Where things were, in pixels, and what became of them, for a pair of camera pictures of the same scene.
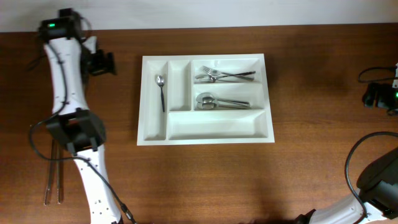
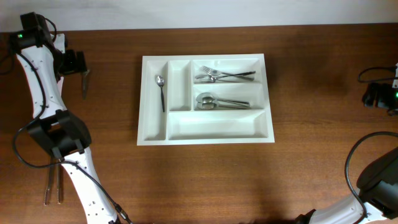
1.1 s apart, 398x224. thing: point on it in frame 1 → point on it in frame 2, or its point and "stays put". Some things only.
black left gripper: x=110 y=63 → x=76 y=62
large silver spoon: x=207 y=97 stays put
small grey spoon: x=160 y=81 stays put
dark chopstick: x=48 y=188 stays put
